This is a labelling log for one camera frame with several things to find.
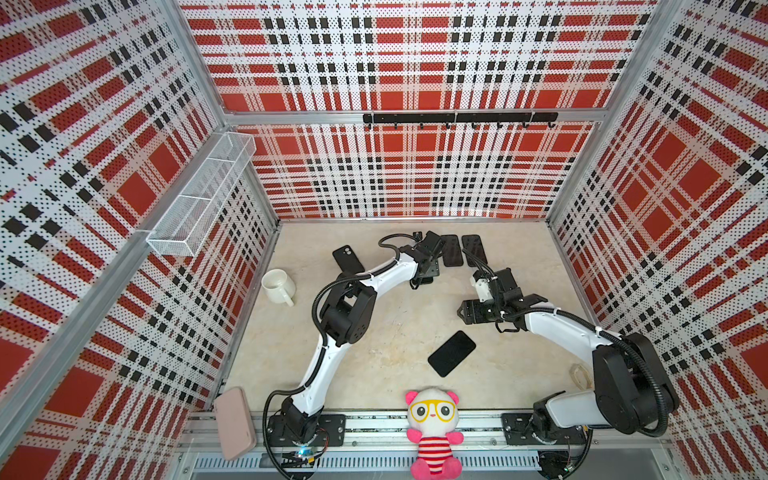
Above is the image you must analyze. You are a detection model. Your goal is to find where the black phone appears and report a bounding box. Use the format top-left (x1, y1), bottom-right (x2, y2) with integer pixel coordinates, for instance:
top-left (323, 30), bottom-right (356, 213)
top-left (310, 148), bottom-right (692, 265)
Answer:
top-left (442, 234), bottom-right (464, 268)
top-left (427, 330), bottom-right (477, 378)
top-left (461, 234), bottom-right (488, 268)

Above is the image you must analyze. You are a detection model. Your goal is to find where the black phone case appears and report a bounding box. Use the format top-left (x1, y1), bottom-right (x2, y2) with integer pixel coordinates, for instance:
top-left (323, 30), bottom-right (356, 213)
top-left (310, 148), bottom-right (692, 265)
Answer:
top-left (332, 245), bottom-right (365, 276)

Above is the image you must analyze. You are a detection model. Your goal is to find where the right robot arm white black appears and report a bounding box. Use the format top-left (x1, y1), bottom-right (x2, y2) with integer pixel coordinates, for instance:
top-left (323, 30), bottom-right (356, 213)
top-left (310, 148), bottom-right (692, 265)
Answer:
top-left (457, 266), bottom-right (680, 442)

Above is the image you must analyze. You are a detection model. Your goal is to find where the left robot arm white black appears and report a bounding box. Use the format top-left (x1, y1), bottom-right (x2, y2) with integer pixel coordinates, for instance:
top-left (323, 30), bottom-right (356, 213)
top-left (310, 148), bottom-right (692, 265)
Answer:
top-left (278, 231), bottom-right (444, 443)

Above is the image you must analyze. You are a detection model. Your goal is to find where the pink phone case at edge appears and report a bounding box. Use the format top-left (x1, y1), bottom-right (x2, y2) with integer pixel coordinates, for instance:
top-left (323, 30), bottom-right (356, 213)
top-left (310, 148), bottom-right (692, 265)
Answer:
top-left (213, 387), bottom-right (257, 461)

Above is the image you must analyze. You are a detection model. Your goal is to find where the pink panda plush toy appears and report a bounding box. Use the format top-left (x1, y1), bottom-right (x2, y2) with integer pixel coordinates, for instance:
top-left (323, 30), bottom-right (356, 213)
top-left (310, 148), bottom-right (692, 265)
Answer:
top-left (405, 388), bottom-right (464, 479)

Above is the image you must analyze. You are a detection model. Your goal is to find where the white mug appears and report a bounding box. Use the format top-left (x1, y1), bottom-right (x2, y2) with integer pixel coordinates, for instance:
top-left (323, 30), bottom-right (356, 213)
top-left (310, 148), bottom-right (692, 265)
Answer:
top-left (261, 269), bottom-right (296, 306)

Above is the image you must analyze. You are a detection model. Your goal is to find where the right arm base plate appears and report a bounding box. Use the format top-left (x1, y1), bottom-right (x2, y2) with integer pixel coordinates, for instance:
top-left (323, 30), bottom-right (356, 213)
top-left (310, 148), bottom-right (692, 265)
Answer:
top-left (501, 411), bottom-right (586, 448)

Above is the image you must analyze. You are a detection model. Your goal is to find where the black wall hook rail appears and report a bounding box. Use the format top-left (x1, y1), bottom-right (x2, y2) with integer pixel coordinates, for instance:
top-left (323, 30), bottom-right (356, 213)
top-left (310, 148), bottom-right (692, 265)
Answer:
top-left (362, 111), bottom-right (559, 126)

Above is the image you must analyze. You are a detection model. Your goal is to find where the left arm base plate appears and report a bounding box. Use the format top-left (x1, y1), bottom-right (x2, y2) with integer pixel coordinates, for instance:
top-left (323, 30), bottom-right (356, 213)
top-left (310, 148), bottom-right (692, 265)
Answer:
top-left (266, 414), bottom-right (347, 447)

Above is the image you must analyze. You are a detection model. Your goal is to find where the white wire mesh basket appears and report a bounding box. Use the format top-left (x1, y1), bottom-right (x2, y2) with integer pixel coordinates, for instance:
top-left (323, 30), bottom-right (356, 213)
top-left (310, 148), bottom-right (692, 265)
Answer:
top-left (147, 132), bottom-right (255, 257)

